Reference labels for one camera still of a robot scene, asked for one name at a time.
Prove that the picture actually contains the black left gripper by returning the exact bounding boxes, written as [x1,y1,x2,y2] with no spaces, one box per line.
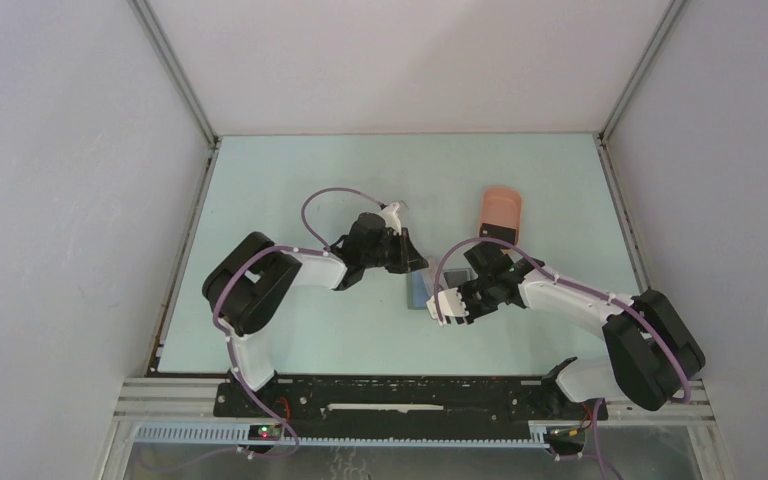
[362,228,428,275]

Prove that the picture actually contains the white printed credit card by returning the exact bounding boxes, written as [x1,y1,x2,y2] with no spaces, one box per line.
[426,258,448,294]

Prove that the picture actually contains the green leather card holder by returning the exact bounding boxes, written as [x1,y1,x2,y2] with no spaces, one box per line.
[405,266,478,313]

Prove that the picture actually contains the black gold-print credit card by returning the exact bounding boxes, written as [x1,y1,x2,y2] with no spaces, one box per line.
[479,223,518,244]

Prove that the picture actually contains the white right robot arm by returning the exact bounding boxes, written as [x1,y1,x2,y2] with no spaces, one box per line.
[436,240,706,418]

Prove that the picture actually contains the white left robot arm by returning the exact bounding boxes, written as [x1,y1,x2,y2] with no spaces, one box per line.
[202,211,429,417]

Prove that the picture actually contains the pink oval plastic tray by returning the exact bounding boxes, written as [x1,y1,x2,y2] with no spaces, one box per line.
[478,186,523,244]

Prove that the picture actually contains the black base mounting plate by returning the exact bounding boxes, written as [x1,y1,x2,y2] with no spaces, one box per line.
[213,374,608,441]

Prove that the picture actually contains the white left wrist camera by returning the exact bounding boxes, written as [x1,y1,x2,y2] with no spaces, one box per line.
[377,201,405,235]

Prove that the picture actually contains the aluminium frame rail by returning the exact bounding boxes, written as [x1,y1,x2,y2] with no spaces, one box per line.
[114,375,714,447]

